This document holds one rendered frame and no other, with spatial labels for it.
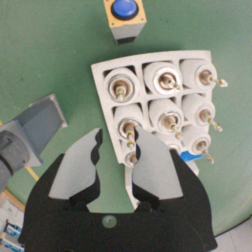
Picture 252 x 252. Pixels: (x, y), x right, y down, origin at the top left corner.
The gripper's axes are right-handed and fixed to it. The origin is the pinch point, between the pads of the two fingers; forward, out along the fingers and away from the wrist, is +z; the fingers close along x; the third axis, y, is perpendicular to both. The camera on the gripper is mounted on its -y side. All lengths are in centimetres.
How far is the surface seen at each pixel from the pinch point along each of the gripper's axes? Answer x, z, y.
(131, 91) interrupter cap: 2.4, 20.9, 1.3
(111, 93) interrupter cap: -2.4, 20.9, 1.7
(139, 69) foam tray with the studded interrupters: 5.4, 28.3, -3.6
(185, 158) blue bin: 32, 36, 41
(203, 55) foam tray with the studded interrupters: 26.9, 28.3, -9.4
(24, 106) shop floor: -56, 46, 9
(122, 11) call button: 1.2, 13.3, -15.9
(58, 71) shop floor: -29, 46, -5
